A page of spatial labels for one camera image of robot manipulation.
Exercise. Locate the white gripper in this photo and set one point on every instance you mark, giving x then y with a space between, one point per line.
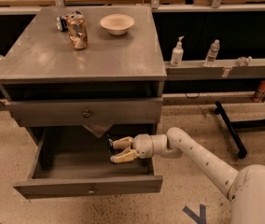
143 146

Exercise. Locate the dark blue rxbar wrapper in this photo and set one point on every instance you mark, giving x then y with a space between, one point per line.
110 146

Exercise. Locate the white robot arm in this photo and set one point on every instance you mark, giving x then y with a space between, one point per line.
245 189

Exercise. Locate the white cloth under drawer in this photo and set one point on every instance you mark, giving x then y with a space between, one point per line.
97 130

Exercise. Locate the open grey middle drawer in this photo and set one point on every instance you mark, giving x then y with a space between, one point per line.
70 161

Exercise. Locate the grey wooden drawer cabinet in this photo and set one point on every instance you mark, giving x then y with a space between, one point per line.
43 65

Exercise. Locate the closed grey top drawer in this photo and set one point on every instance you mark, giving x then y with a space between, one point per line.
85 112

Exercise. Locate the black metal stand leg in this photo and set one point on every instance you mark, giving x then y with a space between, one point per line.
242 152

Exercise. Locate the white pump lotion bottle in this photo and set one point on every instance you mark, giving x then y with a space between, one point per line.
177 53

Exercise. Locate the white paper bowl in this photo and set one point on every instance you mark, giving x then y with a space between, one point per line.
117 24

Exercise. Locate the crushed orange soda can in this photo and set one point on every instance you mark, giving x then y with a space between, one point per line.
77 30

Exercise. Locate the orange spray bottle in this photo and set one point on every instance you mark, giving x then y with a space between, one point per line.
259 93

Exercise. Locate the crumpled clear plastic wrap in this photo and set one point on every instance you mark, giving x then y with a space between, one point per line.
244 61

